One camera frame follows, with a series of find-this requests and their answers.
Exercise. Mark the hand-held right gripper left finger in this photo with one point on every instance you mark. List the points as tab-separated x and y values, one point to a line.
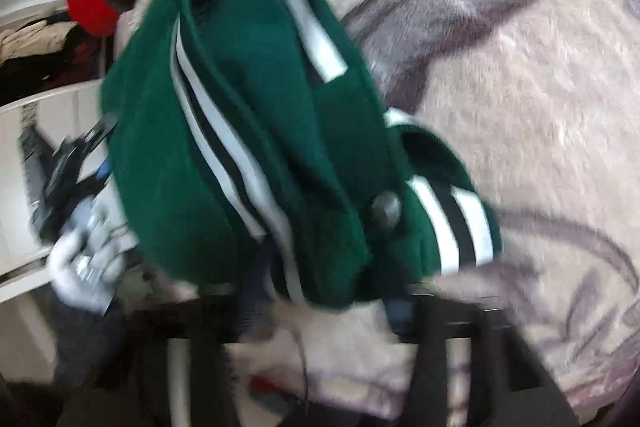
252	302

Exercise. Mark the person's left hand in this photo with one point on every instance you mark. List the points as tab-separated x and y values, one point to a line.
65	269

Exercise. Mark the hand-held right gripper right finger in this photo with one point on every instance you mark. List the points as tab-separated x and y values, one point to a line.
400	314

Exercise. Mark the green cream varsity jacket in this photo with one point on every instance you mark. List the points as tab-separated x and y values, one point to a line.
240	107

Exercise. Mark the white cabinet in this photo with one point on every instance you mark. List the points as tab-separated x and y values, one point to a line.
15	167

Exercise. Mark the floral fleece blanket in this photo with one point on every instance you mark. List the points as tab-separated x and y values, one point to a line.
525	82

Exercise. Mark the pile of clothes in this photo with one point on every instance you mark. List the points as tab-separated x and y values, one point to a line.
35	47

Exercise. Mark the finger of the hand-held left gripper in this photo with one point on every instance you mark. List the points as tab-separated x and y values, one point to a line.
100	129

